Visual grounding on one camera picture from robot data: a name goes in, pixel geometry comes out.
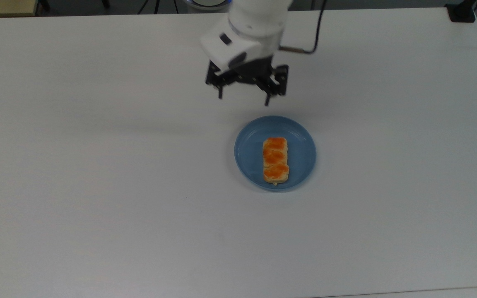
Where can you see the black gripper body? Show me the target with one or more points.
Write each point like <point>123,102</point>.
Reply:
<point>249,74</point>

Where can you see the blue round plate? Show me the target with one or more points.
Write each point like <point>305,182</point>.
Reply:
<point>300,153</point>

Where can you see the black tripod legs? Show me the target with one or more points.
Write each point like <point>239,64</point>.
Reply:
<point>155,6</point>

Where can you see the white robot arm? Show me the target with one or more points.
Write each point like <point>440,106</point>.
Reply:
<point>251,33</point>

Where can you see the bread with orange glaze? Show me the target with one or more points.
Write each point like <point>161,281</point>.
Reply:
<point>275,160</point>

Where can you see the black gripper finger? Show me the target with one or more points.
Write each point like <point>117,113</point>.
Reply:
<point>268,99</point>
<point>220,92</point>

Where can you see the wooden board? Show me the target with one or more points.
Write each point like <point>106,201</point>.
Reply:
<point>6,7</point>

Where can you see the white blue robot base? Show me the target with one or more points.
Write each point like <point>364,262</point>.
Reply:
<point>207,3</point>

